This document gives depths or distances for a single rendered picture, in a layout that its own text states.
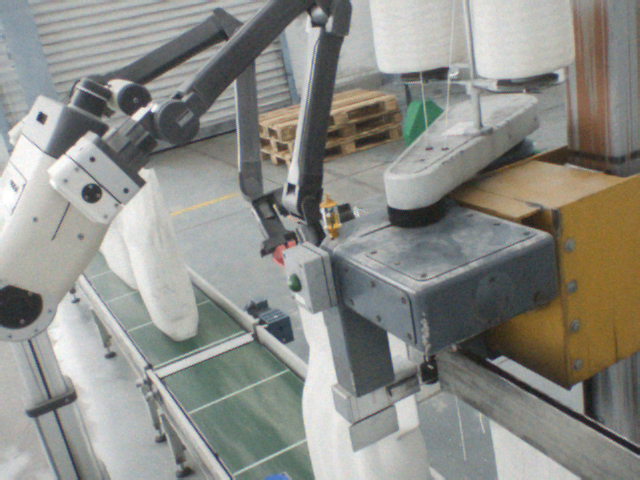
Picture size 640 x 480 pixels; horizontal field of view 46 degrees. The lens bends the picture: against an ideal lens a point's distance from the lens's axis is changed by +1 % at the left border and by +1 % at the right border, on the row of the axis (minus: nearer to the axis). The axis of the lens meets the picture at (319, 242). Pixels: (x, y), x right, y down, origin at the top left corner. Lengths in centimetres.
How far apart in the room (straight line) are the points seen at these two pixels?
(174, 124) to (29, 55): 678
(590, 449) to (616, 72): 58
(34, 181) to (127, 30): 724
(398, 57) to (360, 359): 52
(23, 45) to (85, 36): 78
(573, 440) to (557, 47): 54
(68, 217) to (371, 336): 64
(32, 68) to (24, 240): 664
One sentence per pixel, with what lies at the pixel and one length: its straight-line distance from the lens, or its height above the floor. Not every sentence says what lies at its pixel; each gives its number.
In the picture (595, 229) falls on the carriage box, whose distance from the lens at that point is 122.
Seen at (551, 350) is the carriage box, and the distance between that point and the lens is 128.
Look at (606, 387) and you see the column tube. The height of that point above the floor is 89.
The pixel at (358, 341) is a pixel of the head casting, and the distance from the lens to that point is 120.
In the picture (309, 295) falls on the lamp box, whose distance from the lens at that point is 113.
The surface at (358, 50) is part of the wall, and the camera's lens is 989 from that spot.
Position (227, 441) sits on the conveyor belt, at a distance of 247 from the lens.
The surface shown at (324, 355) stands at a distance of 177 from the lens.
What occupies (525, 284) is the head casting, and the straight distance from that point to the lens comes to 106.
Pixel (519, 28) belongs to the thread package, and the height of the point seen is 160.
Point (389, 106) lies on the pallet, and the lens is 711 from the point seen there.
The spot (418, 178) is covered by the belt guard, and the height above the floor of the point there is 141.
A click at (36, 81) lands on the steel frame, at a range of 813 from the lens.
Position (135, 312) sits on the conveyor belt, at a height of 38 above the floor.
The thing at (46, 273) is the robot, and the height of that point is 126.
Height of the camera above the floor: 174
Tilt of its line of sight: 21 degrees down
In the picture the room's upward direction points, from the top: 11 degrees counter-clockwise
